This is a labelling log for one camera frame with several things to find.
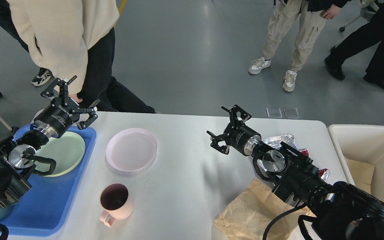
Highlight white office chair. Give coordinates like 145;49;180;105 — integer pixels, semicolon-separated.
329;0;384;65

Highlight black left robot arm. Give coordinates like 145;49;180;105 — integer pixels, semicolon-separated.
0;77;98;240

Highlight brown paper bag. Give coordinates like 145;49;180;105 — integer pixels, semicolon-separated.
213;177;312;240

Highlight blue plastic tray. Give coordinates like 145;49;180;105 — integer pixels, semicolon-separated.
0;127;97;237

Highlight aluminium foil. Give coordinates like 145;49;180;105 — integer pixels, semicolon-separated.
257;134;297;173

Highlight green plate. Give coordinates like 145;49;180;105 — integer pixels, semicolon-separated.
36;132;85;177

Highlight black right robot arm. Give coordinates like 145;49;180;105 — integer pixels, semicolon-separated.
207;105;384;240

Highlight pink plate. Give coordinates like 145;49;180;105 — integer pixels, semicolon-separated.
106;128;157;172

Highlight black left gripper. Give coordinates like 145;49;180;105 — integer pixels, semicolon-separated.
34;75;100;138

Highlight beige plastic bin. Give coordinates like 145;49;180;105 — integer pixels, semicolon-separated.
328;124;384;202

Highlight crushed red can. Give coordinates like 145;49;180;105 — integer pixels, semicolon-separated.
298;148;330;182

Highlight person in cream sweater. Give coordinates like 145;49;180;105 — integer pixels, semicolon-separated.
0;0;155;113

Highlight pink mug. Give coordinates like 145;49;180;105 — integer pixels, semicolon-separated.
100;183;134;227

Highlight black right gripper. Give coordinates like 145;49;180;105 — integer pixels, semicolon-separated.
207;105;262;156

